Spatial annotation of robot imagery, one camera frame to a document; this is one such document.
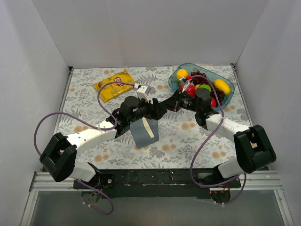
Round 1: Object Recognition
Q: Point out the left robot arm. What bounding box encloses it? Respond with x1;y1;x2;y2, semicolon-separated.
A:
40;96;167;188

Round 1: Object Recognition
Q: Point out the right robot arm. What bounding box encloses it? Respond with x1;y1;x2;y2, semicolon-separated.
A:
160;88;277;187

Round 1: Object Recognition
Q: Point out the red apple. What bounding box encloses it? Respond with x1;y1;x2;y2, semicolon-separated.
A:
211;97;217;108

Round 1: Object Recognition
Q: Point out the green ball fruit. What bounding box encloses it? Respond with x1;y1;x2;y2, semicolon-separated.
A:
198;84;211;91

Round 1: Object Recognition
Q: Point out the teal plastic fruit basket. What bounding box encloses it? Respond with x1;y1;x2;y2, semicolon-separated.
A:
168;63;235;108

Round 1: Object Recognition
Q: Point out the purple grape bunch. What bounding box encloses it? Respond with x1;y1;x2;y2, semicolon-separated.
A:
190;70;226;105

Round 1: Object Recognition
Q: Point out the yellow Lays chips bag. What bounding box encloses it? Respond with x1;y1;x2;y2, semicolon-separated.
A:
93;69;135;102

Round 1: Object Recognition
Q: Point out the yellow lemon left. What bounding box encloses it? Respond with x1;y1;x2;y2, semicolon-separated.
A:
176;68;189;81

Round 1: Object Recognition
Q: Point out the floral tablecloth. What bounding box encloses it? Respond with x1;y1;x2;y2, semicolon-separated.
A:
47;65;259;170

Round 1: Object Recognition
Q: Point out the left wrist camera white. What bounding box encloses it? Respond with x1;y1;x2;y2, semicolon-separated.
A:
136;85;151;102

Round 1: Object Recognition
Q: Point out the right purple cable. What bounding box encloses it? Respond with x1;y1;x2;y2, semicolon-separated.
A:
190;74;247;205

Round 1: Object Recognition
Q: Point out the purple cable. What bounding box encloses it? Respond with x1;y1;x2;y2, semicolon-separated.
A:
190;74;247;205
34;82;138;215

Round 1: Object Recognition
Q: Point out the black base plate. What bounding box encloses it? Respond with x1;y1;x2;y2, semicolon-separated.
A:
72;169;242;200

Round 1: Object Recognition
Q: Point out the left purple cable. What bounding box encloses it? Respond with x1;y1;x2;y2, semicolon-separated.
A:
34;82;138;215

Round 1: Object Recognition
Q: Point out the aluminium frame rail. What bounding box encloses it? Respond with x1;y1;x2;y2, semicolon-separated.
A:
30;170;283;191

